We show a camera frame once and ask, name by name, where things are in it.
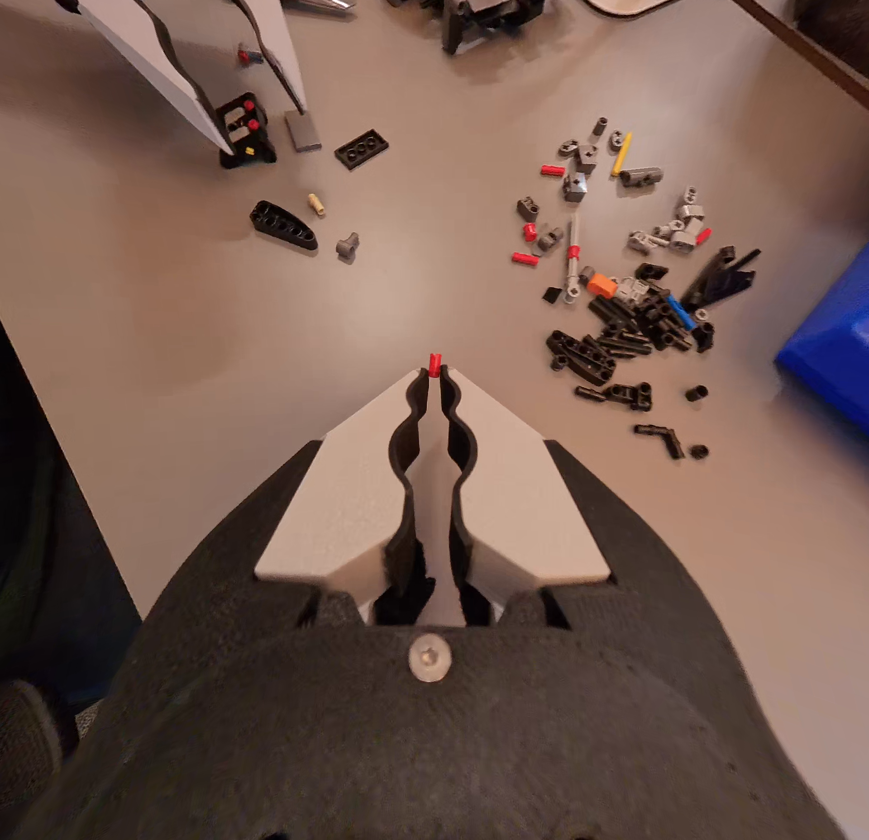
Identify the dark upholstered chair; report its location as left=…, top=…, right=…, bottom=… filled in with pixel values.
left=791, top=0, right=869, bottom=81

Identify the grey flat lego tile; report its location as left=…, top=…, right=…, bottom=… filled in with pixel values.
left=284, top=110, right=322, bottom=153

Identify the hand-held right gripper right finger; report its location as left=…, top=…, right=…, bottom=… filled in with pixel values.
left=440, top=367, right=611, bottom=627

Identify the black lego plate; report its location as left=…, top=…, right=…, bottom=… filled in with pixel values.
left=334, top=129, right=391, bottom=171

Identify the blue plastic bin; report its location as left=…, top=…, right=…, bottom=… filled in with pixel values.
left=775, top=243, right=869, bottom=437

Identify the black curved lego beam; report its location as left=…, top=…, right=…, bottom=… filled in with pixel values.
left=249, top=201, right=319, bottom=252

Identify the black lego frame assembly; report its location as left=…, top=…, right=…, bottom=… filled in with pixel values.
left=216, top=92, right=278, bottom=171

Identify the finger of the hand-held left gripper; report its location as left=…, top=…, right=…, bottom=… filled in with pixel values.
left=209, top=0, right=308, bottom=115
left=61, top=0, right=236, bottom=157

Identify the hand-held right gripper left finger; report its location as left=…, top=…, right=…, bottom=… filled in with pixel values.
left=254, top=368, right=437, bottom=627

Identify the pile of loose lego pieces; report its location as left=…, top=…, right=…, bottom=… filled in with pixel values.
left=511, top=116, right=763, bottom=462

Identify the lego vehicle model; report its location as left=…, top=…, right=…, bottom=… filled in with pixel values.
left=353, top=0, right=585, bottom=55

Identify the person's green shirt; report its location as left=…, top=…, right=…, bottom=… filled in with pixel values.
left=0, top=321, right=143, bottom=705

